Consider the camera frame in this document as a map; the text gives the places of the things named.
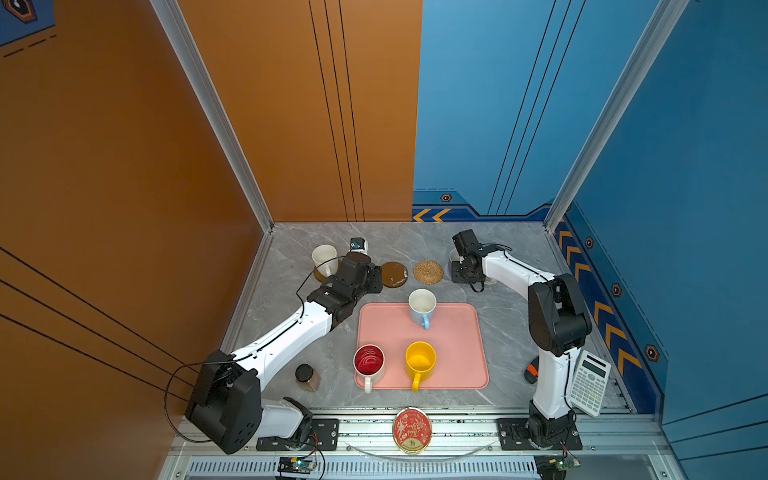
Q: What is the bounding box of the right circuit board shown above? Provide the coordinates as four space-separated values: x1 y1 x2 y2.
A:
534 456 581 480

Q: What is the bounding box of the light blue mug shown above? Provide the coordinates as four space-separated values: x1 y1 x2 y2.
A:
408 289 437 330

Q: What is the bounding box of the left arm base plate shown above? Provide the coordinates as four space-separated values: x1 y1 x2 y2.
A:
256 418 340 452

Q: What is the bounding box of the aluminium front rail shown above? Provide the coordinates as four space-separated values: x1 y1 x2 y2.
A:
159 407 686 479

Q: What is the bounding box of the woven rattan coaster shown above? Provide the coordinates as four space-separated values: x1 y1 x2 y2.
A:
413 260 444 285

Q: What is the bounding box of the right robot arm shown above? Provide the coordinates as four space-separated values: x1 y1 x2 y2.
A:
450 229 592 449

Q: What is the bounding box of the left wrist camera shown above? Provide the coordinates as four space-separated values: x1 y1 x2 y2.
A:
349 237 368 255

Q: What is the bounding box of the red mug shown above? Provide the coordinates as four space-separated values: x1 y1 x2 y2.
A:
353 344 386 394

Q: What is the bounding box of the black orange utility knife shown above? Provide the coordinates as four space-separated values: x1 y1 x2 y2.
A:
524 357 539 384

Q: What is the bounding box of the cream mug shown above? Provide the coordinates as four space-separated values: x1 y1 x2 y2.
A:
311 244 339 278

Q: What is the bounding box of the left green circuit board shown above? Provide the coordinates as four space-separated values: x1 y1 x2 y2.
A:
276 457 318 479

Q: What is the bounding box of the brown spice jar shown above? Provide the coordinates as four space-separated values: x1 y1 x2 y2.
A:
295 363 321 392

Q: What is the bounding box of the glossy dark brown coaster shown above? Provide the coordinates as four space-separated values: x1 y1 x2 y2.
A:
381 261 409 289

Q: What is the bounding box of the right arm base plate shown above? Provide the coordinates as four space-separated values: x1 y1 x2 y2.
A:
496 416 583 451

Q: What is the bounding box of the pink tray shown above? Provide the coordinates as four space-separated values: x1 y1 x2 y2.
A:
357 303 489 392

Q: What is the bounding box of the white calculator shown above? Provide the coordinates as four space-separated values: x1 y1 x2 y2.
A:
566 350 611 418

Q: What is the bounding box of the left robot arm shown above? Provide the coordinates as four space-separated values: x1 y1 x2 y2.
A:
185 251 383 454

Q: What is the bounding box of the yellow mug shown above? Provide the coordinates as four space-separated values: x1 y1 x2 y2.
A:
405 341 437 392

